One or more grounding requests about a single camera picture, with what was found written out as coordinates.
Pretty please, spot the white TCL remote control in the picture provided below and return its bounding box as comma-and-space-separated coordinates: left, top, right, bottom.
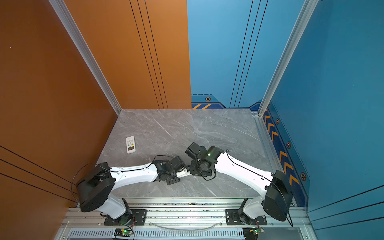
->
177, 169, 191, 178

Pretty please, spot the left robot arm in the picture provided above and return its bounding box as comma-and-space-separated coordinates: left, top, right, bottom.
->
76, 157, 191, 225

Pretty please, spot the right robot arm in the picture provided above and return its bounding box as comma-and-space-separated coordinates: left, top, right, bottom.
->
186, 142, 294, 225

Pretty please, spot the left green circuit board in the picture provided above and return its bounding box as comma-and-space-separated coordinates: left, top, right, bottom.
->
114, 228, 135, 240

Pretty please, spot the green circuit board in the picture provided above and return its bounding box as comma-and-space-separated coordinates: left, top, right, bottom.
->
243, 228, 265, 240
114, 228, 135, 240

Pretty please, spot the right green circuit board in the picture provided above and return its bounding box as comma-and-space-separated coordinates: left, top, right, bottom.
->
243, 228, 265, 240

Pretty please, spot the aluminium rail frame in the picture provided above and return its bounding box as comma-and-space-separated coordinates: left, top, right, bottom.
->
56, 198, 316, 240

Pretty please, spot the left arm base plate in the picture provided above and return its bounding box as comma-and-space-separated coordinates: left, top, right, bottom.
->
104, 209, 148, 226

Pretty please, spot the clear cable on rail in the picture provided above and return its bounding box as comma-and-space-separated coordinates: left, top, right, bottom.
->
149, 221, 223, 231

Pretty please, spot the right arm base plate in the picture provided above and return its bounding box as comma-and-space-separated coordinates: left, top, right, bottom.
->
225, 209, 268, 226

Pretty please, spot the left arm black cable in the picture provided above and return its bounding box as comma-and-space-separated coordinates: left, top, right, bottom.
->
70, 161, 97, 202

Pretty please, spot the right aluminium corner post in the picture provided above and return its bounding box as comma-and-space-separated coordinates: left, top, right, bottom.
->
258, 0, 319, 117

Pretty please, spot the aluminium corner post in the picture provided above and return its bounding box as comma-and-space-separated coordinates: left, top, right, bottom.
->
258, 0, 319, 117
49, 0, 122, 116

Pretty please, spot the left aluminium corner post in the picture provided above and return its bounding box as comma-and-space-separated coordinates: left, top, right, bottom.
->
49, 0, 122, 116

